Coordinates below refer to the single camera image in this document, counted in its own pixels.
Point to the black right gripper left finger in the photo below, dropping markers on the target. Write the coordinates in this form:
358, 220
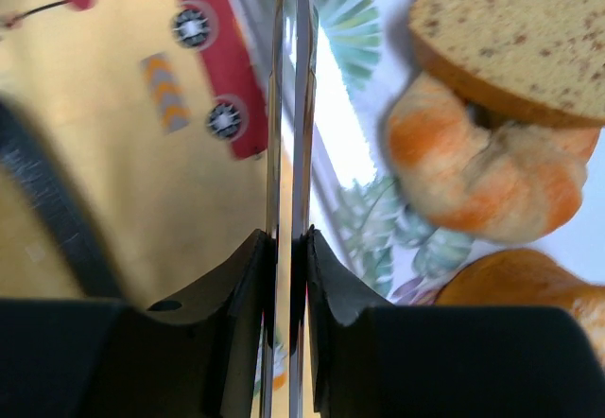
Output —
193, 354

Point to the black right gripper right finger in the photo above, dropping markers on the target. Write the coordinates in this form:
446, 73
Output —
370, 358

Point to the stainless steel tongs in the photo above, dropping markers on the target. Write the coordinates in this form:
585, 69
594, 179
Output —
286, 389

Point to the golden brown bread roll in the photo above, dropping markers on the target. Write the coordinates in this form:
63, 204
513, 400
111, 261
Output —
531, 278

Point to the speckled bread slice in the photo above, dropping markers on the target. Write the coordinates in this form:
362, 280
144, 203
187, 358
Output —
536, 61

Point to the leaf patterned white tray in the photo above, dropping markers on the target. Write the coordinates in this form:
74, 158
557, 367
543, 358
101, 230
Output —
364, 63

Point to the orange striped croissant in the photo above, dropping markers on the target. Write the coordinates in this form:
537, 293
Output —
513, 184

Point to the yellow cartoon play mat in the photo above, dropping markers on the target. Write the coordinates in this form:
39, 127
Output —
133, 140

